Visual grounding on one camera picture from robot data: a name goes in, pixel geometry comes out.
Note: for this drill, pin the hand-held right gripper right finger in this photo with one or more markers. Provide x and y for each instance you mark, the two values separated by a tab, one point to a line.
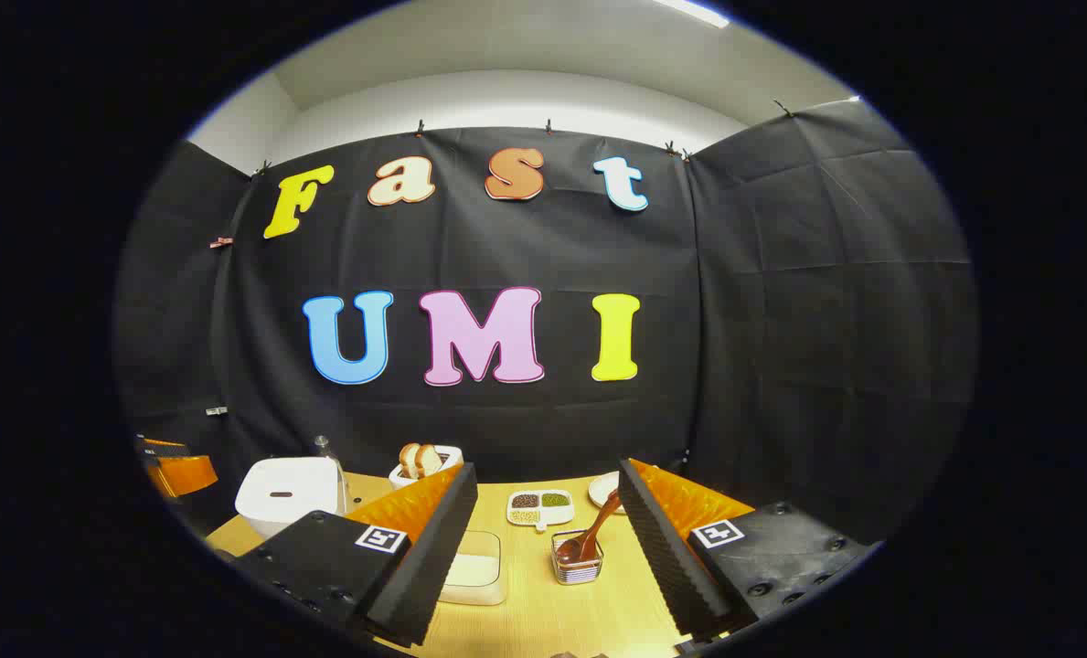
666	557

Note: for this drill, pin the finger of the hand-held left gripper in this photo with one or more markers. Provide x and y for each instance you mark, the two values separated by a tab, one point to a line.
186	475

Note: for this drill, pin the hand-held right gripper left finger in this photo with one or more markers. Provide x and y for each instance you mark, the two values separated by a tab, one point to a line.
433	557

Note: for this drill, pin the clear container of rice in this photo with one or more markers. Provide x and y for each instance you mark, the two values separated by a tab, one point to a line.
474	571

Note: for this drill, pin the dark wooden spoon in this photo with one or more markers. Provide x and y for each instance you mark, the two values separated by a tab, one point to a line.
589	535

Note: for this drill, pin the white rice cooker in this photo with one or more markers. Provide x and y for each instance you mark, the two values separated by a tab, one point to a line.
287	493

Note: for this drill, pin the white round plate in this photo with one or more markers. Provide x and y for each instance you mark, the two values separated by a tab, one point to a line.
602	489

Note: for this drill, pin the white toaster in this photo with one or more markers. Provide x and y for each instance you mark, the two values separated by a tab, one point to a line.
447	454

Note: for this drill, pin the white divided bean dish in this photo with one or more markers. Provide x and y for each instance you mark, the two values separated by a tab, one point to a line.
540	507

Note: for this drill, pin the small glass bottle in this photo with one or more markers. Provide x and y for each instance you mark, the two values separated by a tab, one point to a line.
328	448

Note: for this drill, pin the black backdrop cloth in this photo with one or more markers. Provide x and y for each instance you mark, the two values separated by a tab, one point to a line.
781	347

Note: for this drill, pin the ceiling light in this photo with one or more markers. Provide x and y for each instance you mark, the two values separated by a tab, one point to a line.
694	11

